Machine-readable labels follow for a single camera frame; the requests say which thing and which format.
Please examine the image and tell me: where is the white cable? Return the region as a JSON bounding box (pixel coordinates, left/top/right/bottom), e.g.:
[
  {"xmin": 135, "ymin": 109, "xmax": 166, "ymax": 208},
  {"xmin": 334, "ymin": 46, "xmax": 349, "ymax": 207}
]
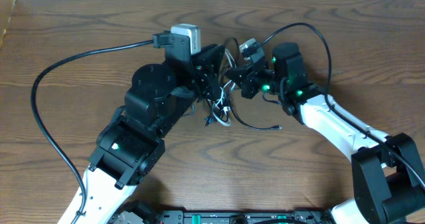
[{"xmin": 211, "ymin": 48, "xmax": 242, "ymax": 128}]

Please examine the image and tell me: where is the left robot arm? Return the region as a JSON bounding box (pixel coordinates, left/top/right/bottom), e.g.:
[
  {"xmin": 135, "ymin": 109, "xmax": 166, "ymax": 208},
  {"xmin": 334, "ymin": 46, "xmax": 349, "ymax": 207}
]
[{"xmin": 59, "ymin": 32, "xmax": 225, "ymax": 223}]

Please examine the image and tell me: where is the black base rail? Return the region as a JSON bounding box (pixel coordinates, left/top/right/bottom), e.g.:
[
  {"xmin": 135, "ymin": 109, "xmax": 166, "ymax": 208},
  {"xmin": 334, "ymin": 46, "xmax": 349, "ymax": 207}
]
[{"xmin": 152, "ymin": 209, "xmax": 332, "ymax": 224}]

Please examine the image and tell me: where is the right camera black cable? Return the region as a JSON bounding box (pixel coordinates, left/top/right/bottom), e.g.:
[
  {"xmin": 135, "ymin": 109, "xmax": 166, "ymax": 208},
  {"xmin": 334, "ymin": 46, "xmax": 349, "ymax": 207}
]
[{"xmin": 257, "ymin": 22, "xmax": 425, "ymax": 188}]

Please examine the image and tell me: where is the camera black cable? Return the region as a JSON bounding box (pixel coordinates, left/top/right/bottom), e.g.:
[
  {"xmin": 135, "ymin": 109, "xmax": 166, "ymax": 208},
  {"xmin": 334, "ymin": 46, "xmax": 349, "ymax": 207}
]
[
  {"xmin": 257, "ymin": 22, "xmax": 425, "ymax": 188},
  {"xmin": 31, "ymin": 39, "xmax": 155, "ymax": 224}
]

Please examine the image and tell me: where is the left camera black cable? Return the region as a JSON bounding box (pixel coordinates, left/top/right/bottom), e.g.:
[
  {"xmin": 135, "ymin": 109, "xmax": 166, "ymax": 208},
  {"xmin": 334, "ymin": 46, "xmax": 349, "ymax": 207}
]
[{"xmin": 31, "ymin": 39, "xmax": 155, "ymax": 224}]

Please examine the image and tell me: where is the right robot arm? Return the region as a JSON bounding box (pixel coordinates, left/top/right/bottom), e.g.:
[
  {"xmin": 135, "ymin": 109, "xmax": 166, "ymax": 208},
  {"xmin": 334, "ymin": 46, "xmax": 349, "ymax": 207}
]
[{"xmin": 226, "ymin": 39, "xmax": 424, "ymax": 223}]

